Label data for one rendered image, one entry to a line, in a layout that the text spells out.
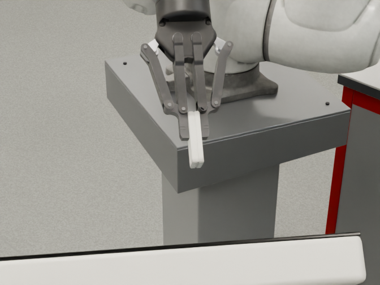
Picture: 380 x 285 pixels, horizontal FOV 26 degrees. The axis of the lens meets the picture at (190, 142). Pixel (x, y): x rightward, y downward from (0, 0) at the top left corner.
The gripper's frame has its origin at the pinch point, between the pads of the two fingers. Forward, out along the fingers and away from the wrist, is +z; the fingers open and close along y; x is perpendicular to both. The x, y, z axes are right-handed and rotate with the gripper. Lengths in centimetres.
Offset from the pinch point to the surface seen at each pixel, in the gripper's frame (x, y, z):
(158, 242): 153, 8, -11
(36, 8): 265, -32, -146
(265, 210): 75, 26, -4
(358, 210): 98, 55, -7
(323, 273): -25.2, 7.7, 21.3
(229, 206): 70, 17, -5
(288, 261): -25.0, 4.4, 19.9
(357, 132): 82, 52, -23
